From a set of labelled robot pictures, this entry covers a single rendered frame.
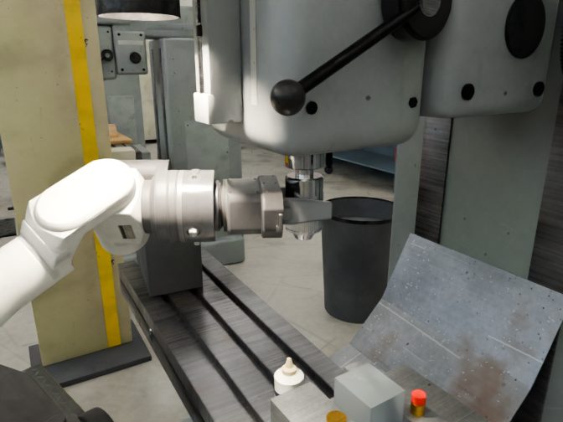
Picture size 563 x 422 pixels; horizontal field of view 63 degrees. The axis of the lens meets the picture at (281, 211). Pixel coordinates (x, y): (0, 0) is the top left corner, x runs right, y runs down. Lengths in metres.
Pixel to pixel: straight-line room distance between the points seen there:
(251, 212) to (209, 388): 0.35
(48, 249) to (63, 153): 1.70
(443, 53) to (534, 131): 0.29
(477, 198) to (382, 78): 0.42
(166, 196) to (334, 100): 0.22
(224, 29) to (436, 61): 0.23
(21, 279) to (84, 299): 1.89
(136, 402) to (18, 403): 0.89
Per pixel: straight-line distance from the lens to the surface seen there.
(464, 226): 0.89
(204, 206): 0.53
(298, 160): 0.54
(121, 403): 2.28
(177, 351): 0.88
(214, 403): 0.76
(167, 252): 1.03
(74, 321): 2.48
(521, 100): 0.64
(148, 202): 0.55
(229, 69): 0.49
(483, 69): 0.57
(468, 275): 0.88
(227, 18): 0.49
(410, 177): 0.95
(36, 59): 2.19
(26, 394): 1.47
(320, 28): 0.44
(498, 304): 0.85
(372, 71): 0.48
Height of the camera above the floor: 1.40
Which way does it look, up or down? 18 degrees down
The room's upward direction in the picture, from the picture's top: straight up
